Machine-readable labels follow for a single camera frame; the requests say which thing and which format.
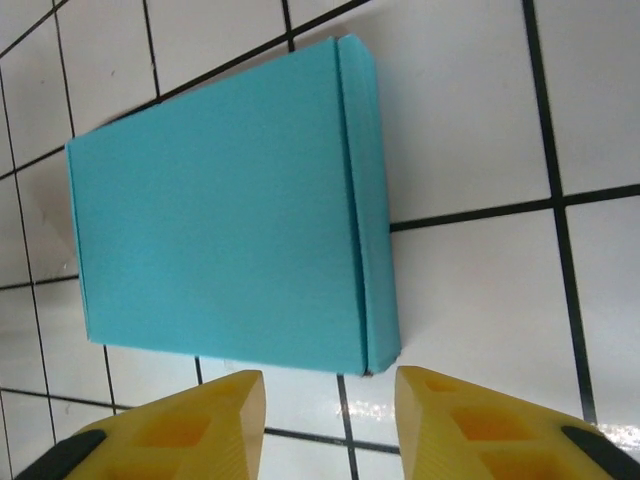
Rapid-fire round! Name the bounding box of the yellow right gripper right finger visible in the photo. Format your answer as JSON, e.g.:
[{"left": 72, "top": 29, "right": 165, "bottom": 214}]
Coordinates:
[{"left": 394, "top": 365, "right": 640, "bottom": 480}]

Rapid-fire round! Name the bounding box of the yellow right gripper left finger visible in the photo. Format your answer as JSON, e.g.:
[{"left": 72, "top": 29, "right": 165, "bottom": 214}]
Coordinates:
[{"left": 13, "top": 369, "right": 267, "bottom": 480}]

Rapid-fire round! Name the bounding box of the teal and white paper box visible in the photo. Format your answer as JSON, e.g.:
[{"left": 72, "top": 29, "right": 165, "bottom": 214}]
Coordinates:
[{"left": 64, "top": 33, "right": 404, "bottom": 377}]

